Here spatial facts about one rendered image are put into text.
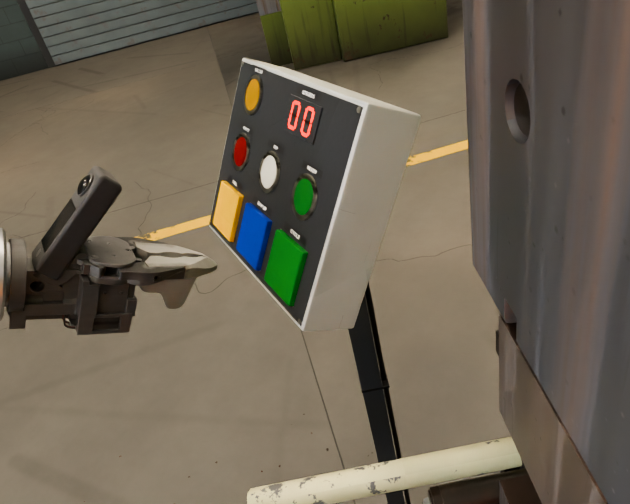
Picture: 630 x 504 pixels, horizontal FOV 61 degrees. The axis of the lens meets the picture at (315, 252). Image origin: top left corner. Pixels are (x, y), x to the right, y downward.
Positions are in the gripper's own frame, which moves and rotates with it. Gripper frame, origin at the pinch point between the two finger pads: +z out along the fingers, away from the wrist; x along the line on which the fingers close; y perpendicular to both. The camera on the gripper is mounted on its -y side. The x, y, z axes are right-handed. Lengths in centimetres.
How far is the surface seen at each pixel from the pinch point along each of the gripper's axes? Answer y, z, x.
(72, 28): 26, 91, -764
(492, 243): -17.6, 1.7, 34.6
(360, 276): -1.4, 17.3, 7.0
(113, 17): 0, 136, -748
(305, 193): -9.3, 10.6, 0.5
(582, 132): -24.8, -6.7, 42.4
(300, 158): -12.6, 11.0, -3.2
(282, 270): 1.1, 10.2, 0.4
